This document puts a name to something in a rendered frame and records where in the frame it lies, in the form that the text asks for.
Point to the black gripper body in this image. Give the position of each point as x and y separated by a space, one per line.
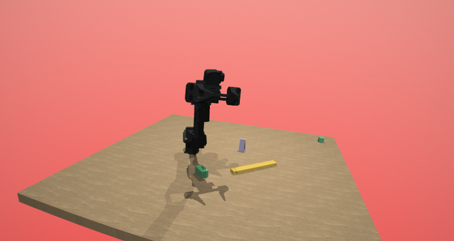
216 94

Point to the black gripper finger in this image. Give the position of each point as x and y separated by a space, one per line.
200 94
233 96

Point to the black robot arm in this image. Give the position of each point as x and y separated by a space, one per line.
195 135

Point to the yellow bar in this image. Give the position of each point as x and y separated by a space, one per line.
252 167

